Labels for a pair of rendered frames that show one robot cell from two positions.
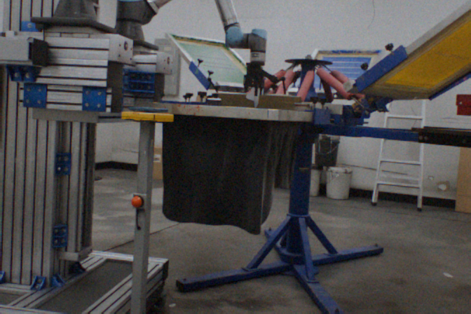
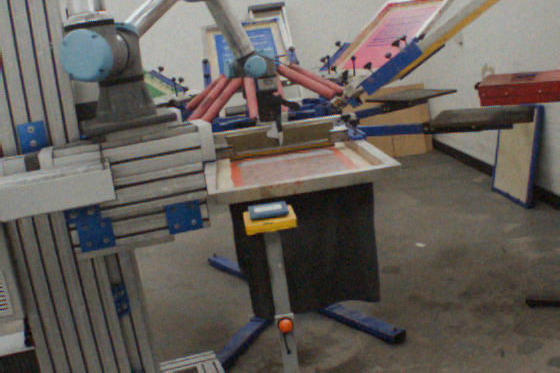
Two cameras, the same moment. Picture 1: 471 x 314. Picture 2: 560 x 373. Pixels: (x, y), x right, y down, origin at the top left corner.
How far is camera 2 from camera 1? 1.11 m
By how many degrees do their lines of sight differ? 27
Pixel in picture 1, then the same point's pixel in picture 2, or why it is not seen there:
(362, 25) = not seen: outside the picture
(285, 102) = (316, 131)
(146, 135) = (276, 244)
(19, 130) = (51, 278)
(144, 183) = (285, 301)
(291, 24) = not seen: outside the picture
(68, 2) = (126, 93)
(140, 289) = not seen: outside the picture
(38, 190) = (103, 345)
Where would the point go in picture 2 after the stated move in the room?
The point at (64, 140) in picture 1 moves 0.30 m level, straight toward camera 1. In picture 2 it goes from (111, 270) to (171, 291)
